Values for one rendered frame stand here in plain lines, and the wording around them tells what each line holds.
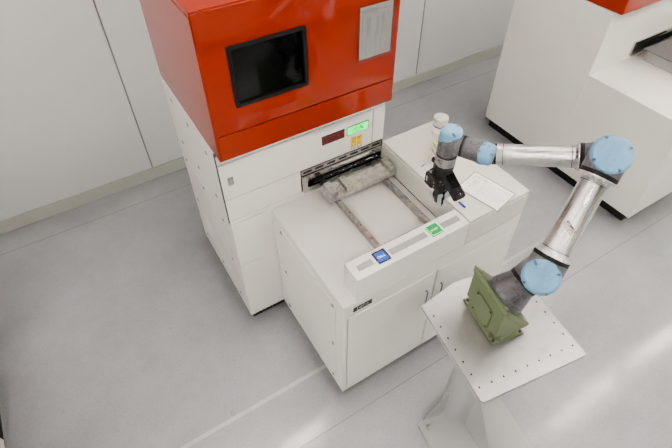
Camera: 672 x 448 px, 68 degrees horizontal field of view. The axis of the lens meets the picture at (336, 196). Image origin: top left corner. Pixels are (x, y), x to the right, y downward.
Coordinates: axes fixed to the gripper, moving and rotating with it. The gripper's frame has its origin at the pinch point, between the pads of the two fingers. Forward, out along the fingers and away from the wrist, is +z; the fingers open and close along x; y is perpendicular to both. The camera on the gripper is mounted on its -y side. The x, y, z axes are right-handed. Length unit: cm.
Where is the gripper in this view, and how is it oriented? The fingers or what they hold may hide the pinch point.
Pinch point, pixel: (440, 205)
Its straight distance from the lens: 193.2
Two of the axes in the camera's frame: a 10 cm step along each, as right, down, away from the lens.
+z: 0.0, 7.1, 7.0
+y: -5.2, -6.0, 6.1
